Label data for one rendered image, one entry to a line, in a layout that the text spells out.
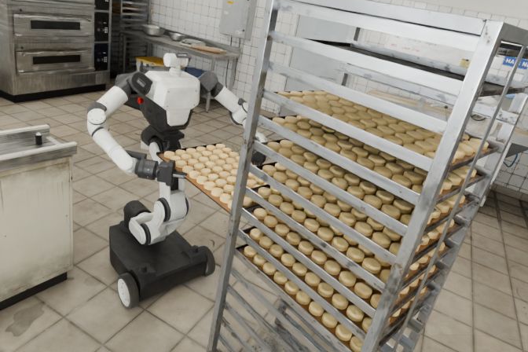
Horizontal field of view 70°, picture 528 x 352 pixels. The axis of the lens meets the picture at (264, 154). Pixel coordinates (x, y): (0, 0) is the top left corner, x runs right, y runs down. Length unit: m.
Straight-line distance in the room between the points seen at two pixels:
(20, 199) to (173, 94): 0.91
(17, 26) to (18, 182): 3.58
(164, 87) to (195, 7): 5.00
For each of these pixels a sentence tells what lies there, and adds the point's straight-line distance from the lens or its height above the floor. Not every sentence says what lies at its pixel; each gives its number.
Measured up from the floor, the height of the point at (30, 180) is 0.76.
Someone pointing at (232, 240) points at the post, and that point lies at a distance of 1.46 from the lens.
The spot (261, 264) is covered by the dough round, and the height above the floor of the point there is 0.87.
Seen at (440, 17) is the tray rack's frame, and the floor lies 1.81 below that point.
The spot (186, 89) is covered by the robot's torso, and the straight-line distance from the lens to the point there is 2.04.
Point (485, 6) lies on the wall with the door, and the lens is 5.54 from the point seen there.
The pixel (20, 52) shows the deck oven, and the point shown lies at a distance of 5.61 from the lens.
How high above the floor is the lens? 1.78
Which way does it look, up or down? 22 degrees down
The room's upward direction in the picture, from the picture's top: 11 degrees clockwise
